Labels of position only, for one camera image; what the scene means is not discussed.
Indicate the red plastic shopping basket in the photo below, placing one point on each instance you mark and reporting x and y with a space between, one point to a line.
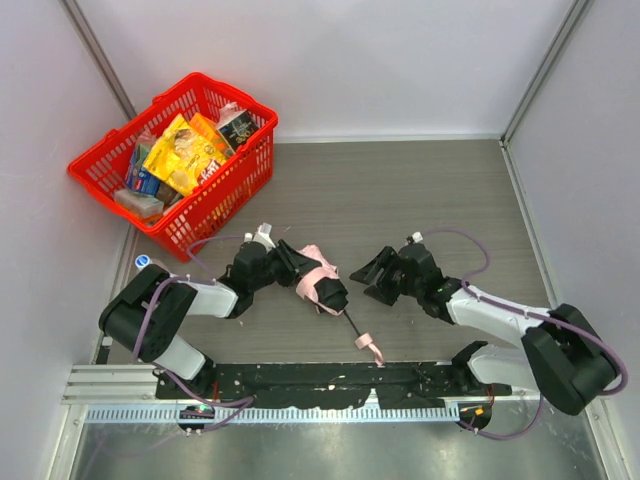
186 219

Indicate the pink folding umbrella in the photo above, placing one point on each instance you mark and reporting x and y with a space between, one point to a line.
322 286

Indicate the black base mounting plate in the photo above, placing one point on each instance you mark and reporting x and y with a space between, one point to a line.
339 386

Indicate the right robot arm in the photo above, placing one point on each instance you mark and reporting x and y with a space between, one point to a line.
552 351

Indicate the blue snack packet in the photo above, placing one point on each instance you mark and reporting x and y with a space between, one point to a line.
138 178

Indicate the red and white snack packet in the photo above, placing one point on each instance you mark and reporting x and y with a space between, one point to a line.
206 173

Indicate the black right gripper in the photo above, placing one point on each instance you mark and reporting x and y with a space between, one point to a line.
392 275

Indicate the black box with gold print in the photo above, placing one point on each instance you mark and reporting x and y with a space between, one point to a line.
237 129

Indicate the white slotted cable duct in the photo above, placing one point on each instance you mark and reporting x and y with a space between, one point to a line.
167 413

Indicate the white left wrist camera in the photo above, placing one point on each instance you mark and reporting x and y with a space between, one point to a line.
261 236

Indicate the orange snack box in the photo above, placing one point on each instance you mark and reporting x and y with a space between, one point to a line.
207 128

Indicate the yellow snack bag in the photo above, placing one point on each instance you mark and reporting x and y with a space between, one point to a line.
179 155

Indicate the aluminium frame rail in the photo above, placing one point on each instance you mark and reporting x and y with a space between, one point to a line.
110 384

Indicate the clear plastic container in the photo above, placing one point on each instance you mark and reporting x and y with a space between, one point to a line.
141 205

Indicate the plastic bottle with blue cap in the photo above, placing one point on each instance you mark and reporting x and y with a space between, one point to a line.
143 260

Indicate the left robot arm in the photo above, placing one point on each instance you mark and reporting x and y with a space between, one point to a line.
146 315

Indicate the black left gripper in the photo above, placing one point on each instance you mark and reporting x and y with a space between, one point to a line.
288 262

